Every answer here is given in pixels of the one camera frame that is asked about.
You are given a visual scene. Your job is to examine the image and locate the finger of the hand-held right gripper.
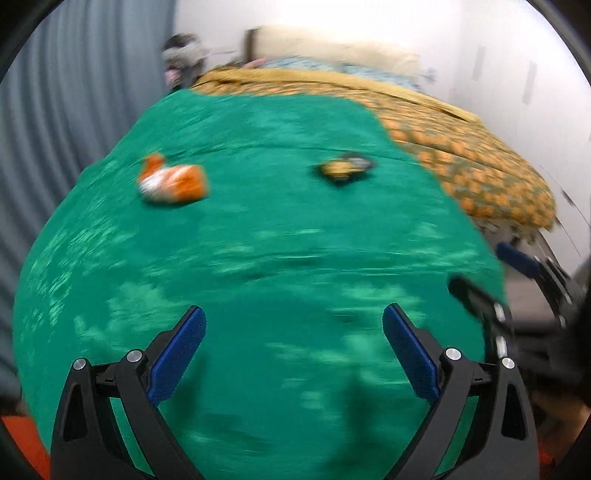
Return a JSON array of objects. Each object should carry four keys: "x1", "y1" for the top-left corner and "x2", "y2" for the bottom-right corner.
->
[
  {"x1": 496, "y1": 242, "x2": 570, "y2": 296},
  {"x1": 448, "y1": 276, "x2": 513, "y2": 333}
]

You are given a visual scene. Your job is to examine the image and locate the dark gold wrapper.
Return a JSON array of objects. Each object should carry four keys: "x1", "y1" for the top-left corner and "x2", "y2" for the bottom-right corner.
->
[{"x1": 314, "y1": 152, "x2": 377, "y2": 182}]

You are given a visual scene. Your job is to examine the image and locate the green floral tablecloth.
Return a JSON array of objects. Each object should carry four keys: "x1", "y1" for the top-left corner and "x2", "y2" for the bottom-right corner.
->
[{"x1": 13, "y1": 88, "x2": 509, "y2": 478}]

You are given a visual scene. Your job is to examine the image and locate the blue patterned pillow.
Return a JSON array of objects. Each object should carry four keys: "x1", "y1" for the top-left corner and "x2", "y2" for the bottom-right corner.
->
[
  {"x1": 259, "y1": 55, "x2": 342, "y2": 71},
  {"x1": 342, "y1": 62, "x2": 416, "y2": 81}
]

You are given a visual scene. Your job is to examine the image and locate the orange white snack wrapper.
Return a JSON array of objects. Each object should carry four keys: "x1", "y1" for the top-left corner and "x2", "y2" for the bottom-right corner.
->
[{"x1": 137, "y1": 153, "x2": 209, "y2": 205}]

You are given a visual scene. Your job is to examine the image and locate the orange floral quilt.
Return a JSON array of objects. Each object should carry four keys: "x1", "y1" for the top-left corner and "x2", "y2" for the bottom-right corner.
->
[{"x1": 191, "y1": 69, "x2": 555, "y2": 232}]

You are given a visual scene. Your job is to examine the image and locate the grey blue curtain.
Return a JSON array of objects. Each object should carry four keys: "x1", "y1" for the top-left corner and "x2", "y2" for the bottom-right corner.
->
[{"x1": 0, "y1": 0, "x2": 178, "y2": 402}]

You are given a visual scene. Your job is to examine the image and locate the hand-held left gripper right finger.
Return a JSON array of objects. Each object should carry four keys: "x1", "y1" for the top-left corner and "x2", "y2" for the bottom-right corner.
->
[{"x1": 382, "y1": 303, "x2": 540, "y2": 480}]

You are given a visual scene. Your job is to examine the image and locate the white wardrobe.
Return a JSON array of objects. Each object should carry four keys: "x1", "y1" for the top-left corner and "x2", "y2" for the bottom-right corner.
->
[{"x1": 452, "y1": 0, "x2": 591, "y2": 259}]

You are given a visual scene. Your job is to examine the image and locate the pile of clothes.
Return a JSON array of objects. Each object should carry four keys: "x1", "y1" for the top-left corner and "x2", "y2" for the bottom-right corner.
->
[{"x1": 161, "y1": 33, "x2": 206, "y2": 70}]

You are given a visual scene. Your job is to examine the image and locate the cream padded headboard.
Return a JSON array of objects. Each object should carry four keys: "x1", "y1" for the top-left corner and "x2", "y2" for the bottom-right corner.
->
[{"x1": 245, "y1": 25, "x2": 421, "y2": 70}]

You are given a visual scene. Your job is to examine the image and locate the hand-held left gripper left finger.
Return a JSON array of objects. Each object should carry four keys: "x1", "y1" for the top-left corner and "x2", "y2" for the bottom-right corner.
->
[{"x1": 51, "y1": 305, "x2": 207, "y2": 480}]

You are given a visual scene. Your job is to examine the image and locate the yellow blanket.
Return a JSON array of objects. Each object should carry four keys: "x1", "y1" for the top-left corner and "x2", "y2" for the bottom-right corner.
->
[{"x1": 203, "y1": 67, "x2": 476, "y2": 123}]

